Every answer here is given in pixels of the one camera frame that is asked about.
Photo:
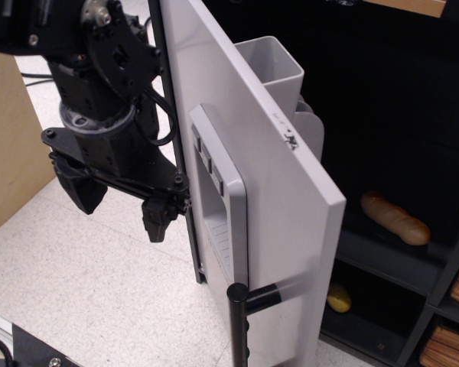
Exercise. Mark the toy bread loaf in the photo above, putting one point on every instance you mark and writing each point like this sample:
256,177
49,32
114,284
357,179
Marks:
394,218

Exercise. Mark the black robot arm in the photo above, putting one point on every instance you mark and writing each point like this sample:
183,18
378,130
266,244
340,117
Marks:
99,57

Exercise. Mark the dark toy fridge cabinet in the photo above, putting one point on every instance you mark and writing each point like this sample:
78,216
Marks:
385,83

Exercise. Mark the black fridge door handle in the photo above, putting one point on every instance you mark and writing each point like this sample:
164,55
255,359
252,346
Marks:
243,303

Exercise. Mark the black base plate with screw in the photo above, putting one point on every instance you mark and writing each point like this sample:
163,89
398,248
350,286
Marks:
28,350

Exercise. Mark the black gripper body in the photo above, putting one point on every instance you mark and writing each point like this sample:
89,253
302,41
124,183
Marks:
119,154

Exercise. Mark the grey door shelf bin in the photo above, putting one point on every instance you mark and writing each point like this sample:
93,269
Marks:
282,77

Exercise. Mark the grey ice dispenser panel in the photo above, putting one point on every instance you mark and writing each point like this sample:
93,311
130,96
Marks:
222,199

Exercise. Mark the wooden board top right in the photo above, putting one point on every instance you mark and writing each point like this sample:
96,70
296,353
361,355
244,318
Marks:
432,8

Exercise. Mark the yellow toy potato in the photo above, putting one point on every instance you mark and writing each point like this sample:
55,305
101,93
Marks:
338,298

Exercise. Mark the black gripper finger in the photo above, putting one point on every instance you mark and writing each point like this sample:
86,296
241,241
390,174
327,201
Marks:
78,182
157,214

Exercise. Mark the light wooden panel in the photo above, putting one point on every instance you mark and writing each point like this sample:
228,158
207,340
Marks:
24,165

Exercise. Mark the grey toy fridge door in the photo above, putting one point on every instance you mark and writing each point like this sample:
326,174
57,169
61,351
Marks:
294,209

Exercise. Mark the orange woven basket lower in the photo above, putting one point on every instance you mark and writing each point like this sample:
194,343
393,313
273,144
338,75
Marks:
442,348

